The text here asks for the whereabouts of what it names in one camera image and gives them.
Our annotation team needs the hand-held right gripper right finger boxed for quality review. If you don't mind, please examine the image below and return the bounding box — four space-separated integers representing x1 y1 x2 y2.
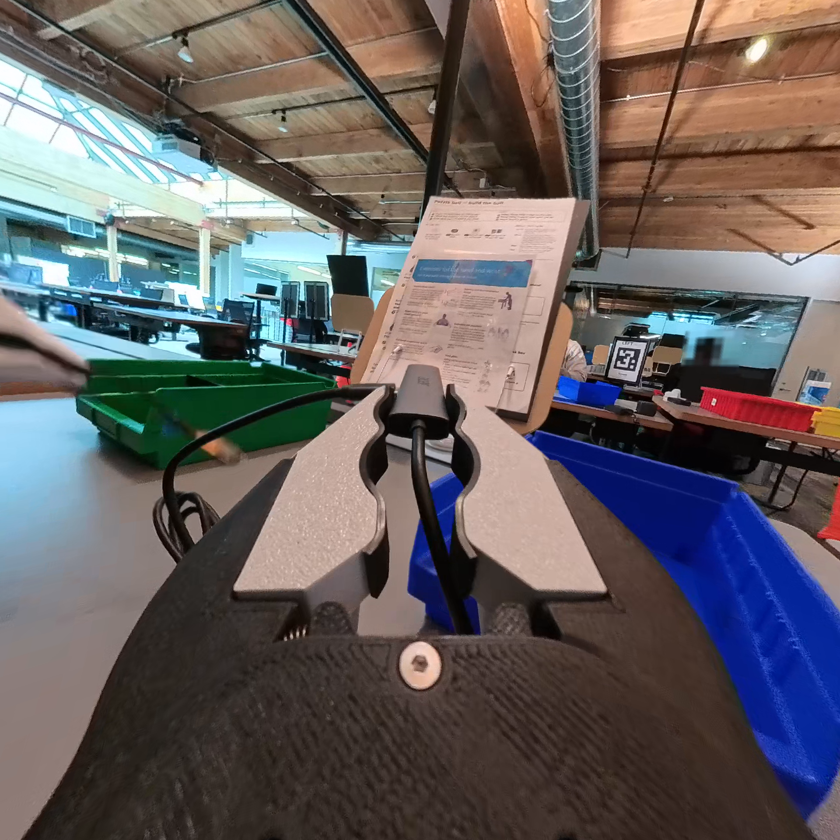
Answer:
446 384 609 611

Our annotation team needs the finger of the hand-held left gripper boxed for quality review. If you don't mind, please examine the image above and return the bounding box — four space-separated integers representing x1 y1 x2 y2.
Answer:
0 295 91 377
0 343 89 399

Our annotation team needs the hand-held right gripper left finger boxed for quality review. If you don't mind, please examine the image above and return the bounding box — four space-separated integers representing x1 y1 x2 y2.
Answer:
233 384 396 610

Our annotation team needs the black cable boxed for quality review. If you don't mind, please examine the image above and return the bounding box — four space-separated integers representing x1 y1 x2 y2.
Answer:
152 386 476 636

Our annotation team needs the thin blurred rod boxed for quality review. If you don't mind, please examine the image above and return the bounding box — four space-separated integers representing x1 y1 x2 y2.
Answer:
154 406 242 466

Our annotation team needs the grey desk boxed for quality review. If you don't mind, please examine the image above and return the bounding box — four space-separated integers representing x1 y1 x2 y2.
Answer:
0 377 840 840

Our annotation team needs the green plastic bin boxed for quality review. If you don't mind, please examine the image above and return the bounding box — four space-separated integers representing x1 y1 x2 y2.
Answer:
75 357 337 471

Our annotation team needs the small blue plastic bin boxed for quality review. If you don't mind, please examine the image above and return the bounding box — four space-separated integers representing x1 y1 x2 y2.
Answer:
556 376 622 408

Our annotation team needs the tan document stand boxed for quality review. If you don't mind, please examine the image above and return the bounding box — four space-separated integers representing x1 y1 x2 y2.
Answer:
350 294 574 435

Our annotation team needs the printed marker tag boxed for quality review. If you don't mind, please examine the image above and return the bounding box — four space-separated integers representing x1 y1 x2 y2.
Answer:
604 336 652 385

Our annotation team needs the black office chair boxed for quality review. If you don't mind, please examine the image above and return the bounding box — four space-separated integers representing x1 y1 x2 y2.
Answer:
220 298 265 361

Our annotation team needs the laminated blue-banner instruction sheet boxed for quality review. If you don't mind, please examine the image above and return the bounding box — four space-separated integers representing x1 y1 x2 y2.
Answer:
364 258 536 403

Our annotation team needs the wooden table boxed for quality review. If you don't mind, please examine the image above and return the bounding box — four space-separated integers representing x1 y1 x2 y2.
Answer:
653 395 840 511

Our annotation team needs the black monitor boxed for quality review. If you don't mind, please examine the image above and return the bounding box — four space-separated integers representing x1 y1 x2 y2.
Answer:
327 255 370 298

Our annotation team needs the red plastic bin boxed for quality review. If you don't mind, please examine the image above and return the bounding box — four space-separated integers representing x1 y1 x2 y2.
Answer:
699 387 839 433

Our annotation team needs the white instruction sheet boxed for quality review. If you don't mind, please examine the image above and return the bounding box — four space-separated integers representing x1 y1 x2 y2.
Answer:
407 196 593 421

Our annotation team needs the orange cone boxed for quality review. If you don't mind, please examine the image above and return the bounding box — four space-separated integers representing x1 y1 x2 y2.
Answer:
816 484 840 543

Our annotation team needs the black pole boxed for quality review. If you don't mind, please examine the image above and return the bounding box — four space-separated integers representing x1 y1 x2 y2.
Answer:
422 0 473 212

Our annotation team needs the silver spiral duct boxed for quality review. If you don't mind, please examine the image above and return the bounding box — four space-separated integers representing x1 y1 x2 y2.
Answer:
546 0 602 260

